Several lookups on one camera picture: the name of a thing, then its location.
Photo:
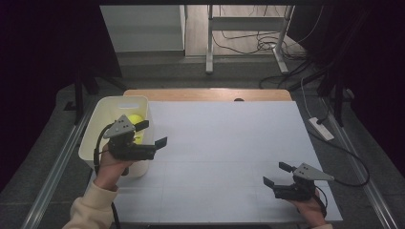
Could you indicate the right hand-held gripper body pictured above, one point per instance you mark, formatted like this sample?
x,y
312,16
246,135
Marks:
x,y
296,192

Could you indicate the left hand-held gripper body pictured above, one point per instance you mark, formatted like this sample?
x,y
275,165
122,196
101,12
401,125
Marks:
x,y
133,152

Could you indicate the white plastic bin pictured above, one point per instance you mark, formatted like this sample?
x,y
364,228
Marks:
x,y
95,143

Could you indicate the person's right hand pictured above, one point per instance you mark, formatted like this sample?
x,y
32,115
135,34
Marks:
x,y
310,211

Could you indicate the person's left hand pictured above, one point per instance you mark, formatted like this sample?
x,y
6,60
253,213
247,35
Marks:
x,y
108,173

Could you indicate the white power strip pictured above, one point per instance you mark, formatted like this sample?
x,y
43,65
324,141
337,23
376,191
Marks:
x,y
321,129

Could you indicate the white table cover sheet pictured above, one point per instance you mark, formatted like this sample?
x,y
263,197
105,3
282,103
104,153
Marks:
x,y
207,178

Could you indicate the black metal stand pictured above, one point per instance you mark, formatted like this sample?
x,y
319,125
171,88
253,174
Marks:
x,y
338,101
78,101

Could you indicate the white cabinet panel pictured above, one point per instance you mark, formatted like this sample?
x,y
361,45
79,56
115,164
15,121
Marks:
x,y
143,28

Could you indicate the dark curtain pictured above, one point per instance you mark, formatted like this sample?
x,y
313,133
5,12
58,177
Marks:
x,y
382,63

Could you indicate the grey metal floor rail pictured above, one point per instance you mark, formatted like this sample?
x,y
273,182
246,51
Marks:
x,y
54,178
366,186

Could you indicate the white desk frame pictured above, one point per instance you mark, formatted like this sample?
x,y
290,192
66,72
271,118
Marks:
x,y
245,24

